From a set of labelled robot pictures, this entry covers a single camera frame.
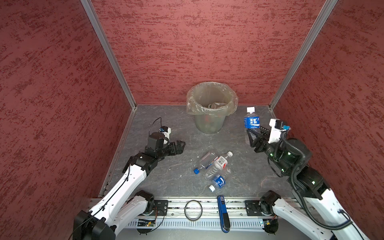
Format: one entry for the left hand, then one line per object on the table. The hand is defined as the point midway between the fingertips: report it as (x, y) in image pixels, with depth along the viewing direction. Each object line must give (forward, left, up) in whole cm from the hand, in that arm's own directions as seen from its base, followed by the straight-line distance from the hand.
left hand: (178, 147), depth 79 cm
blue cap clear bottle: (-2, -16, -15) cm, 22 cm away
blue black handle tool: (-30, -24, -12) cm, 40 cm away
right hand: (-3, -33, +19) cm, 38 cm away
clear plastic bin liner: (+40, -20, 0) cm, 45 cm away
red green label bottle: (+36, -24, -3) cm, 43 cm away
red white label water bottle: (-7, -23, -12) cm, 27 cm away
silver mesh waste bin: (+21, -19, -5) cm, 28 cm away
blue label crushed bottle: (-15, -22, -10) cm, 29 cm away
